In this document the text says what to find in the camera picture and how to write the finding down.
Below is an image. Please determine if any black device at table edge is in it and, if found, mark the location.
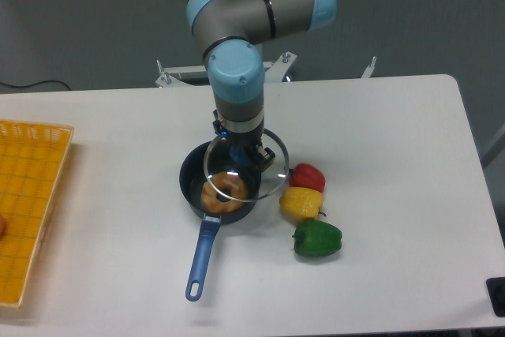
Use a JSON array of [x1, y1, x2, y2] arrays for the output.
[[486, 277, 505, 317]]

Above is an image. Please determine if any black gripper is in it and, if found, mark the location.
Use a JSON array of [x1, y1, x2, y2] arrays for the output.
[[212, 110, 275, 173]]

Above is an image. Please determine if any green bell pepper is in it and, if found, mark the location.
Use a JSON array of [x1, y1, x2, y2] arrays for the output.
[[292, 219, 342, 258]]

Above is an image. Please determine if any yellow bell pepper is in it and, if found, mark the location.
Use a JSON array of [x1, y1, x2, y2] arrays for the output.
[[279, 187, 324, 223]]

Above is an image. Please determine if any glazed donut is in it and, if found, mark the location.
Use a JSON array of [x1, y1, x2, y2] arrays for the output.
[[200, 171, 249, 214]]

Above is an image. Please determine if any black floor cable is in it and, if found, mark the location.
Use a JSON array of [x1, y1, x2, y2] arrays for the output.
[[0, 79, 73, 92]]

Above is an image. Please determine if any red bell pepper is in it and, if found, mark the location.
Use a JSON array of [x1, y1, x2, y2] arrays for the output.
[[289, 163, 326, 193]]

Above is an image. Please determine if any dark pot blue handle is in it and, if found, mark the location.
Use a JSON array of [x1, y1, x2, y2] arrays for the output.
[[179, 140, 260, 301]]

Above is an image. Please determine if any white metal base frame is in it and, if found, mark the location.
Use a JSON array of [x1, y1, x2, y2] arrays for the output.
[[154, 51, 378, 88]]

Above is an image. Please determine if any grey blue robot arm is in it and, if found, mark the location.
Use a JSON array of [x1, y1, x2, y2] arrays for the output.
[[186, 0, 337, 172]]

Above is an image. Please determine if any glass lid blue knob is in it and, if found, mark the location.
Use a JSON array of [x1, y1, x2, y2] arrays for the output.
[[203, 129, 290, 203]]

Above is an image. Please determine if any yellow plastic basket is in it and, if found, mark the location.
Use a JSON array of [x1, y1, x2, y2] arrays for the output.
[[1, 119, 74, 308]]

